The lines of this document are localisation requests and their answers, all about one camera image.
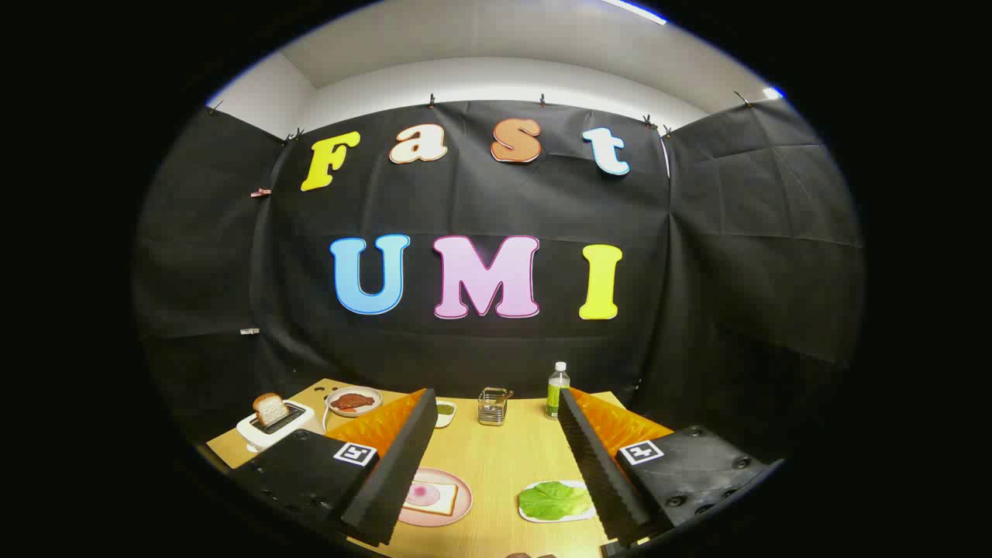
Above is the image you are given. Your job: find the white rounded square plate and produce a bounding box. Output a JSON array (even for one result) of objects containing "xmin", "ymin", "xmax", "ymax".
[{"xmin": 518, "ymin": 480, "xmax": 598, "ymax": 524}]

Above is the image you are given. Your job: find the white toaster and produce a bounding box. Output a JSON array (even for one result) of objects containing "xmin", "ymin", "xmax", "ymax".
[{"xmin": 236, "ymin": 401, "xmax": 316, "ymax": 453}]

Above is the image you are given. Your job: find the wire mesh holder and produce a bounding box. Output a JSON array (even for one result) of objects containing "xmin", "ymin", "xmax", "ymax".
[{"xmin": 477, "ymin": 387, "xmax": 512, "ymax": 426}]

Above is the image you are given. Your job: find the pink plate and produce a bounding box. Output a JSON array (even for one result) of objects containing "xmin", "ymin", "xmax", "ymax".
[{"xmin": 398, "ymin": 467, "xmax": 474, "ymax": 528}]

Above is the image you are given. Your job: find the small round white plate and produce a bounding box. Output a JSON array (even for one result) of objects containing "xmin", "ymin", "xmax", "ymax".
[{"xmin": 325, "ymin": 386, "xmax": 383, "ymax": 418}]

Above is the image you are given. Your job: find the ceiling light strip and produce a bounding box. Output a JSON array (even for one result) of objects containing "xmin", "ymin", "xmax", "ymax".
[{"xmin": 601, "ymin": 0, "xmax": 667, "ymax": 25}]

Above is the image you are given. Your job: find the green lettuce leaf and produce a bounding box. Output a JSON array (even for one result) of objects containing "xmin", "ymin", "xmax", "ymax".
[{"xmin": 518, "ymin": 481, "xmax": 594, "ymax": 521}]

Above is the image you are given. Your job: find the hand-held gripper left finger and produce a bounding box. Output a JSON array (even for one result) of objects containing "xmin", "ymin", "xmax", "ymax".
[{"xmin": 232, "ymin": 387, "xmax": 439, "ymax": 548}]

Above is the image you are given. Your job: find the black backdrop cloth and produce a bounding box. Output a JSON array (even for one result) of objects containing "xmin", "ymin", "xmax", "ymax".
[{"xmin": 132, "ymin": 99, "xmax": 867, "ymax": 466}]

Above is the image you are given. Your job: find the square white bread slice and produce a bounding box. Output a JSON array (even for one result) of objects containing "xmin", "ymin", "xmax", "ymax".
[{"xmin": 403, "ymin": 480, "xmax": 460, "ymax": 517}]

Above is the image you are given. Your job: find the green drink bottle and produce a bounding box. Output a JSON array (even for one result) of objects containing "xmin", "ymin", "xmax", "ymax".
[{"xmin": 545, "ymin": 361, "xmax": 571, "ymax": 420}]

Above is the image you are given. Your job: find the toasted bread slice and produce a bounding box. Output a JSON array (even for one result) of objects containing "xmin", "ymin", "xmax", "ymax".
[{"xmin": 253, "ymin": 393, "xmax": 289, "ymax": 428}]

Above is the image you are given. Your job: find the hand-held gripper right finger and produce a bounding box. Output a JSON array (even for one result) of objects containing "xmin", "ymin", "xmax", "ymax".
[{"xmin": 556, "ymin": 387, "xmax": 776, "ymax": 548}]

